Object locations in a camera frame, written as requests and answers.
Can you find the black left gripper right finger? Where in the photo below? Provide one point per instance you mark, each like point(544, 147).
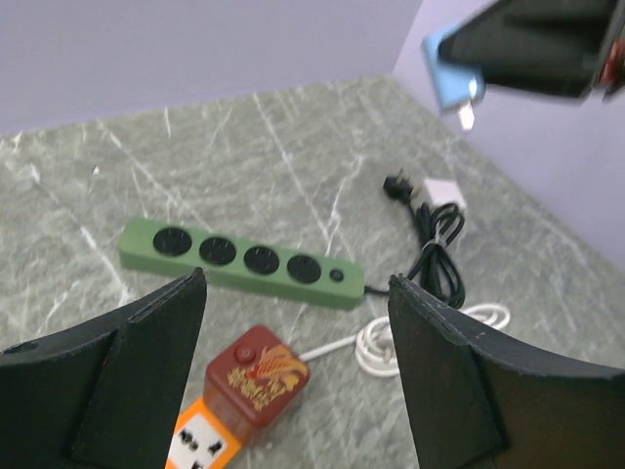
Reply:
point(479, 398)

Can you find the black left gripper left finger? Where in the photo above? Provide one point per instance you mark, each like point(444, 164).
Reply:
point(105, 393)

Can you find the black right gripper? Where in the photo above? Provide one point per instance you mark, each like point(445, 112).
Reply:
point(559, 48)

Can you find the orange power strip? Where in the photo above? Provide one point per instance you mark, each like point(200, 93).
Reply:
point(201, 441)

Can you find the blue charger plug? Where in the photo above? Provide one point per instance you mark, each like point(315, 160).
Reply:
point(457, 87)

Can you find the red koi cube adapter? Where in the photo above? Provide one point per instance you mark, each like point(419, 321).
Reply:
point(252, 382)

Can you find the white charger plug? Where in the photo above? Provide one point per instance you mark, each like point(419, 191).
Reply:
point(439, 192)

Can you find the green power strip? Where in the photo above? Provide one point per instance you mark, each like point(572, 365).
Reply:
point(155, 247)

